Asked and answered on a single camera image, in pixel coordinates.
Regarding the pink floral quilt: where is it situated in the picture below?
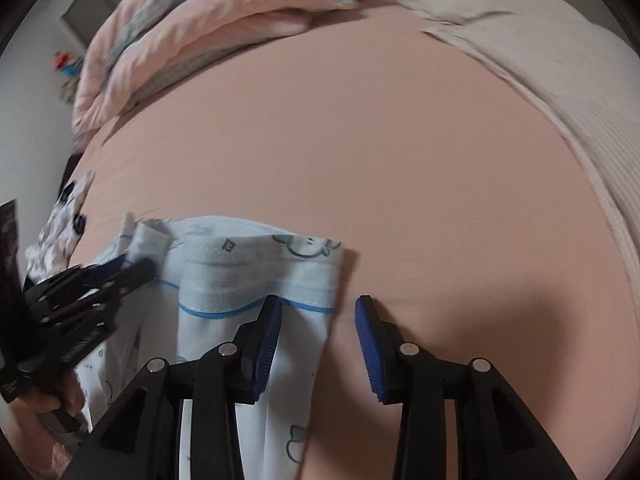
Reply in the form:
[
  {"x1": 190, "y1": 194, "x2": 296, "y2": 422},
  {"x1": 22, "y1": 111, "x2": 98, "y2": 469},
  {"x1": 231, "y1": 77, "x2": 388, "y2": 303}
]
[{"x1": 70, "y1": 0, "x2": 372, "y2": 135}]

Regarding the white purple printed cloth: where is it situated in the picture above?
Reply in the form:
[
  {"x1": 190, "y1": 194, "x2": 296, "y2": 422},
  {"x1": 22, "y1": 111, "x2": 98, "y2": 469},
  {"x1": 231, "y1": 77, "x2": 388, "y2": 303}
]
[{"x1": 25, "y1": 170, "x2": 99, "y2": 283}]

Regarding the grey door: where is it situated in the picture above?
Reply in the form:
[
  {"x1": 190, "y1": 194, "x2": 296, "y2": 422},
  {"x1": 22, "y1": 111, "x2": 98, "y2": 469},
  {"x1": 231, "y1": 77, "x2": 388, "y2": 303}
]
[{"x1": 61, "y1": 0, "x2": 132, "y2": 46}]

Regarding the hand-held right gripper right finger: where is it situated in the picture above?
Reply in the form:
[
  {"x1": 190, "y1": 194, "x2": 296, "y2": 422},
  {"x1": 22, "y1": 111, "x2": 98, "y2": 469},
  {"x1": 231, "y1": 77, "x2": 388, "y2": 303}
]
[{"x1": 354, "y1": 296, "x2": 592, "y2": 480}]

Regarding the colourful toy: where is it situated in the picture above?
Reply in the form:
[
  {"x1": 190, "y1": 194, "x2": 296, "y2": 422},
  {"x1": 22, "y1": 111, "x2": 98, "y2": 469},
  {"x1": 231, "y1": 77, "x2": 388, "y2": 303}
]
[{"x1": 54, "y1": 50, "x2": 85, "y2": 102}]

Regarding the beige ribbed blanket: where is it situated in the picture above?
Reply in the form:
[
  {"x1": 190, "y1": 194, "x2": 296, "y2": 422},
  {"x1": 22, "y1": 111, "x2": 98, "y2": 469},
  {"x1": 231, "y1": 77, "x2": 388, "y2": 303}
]
[{"x1": 367, "y1": 0, "x2": 640, "y2": 311}]

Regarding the person's left hand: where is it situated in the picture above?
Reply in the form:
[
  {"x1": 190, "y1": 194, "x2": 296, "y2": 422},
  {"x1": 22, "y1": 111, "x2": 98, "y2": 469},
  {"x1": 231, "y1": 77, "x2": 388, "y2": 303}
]
[{"x1": 19, "y1": 374, "x2": 87, "y2": 418}]

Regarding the pink bed sheet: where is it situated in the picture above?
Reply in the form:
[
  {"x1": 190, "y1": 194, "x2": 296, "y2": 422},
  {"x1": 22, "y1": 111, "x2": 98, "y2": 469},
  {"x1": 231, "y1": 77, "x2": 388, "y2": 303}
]
[{"x1": 15, "y1": 7, "x2": 632, "y2": 480}]

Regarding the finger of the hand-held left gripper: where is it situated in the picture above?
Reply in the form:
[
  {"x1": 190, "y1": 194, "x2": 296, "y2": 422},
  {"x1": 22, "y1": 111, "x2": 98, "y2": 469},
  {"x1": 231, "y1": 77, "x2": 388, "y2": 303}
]
[
  {"x1": 102, "y1": 258, "x2": 157, "y2": 297},
  {"x1": 75, "y1": 254, "x2": 130, "y2": 286}
]

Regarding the light blue printed garment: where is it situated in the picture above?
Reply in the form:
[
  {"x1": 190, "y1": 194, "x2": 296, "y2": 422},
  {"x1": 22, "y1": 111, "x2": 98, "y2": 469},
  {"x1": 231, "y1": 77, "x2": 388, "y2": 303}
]
[{"x1": 75, "y1": 212, "x2": 347, "y2": 480}]

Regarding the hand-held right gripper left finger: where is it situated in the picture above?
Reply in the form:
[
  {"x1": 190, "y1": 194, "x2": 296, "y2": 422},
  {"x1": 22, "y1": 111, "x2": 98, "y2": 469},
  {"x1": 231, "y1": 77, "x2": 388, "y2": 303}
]
[{"x1": 60, "y1": 295, "x2": 284, "y2": 480}]

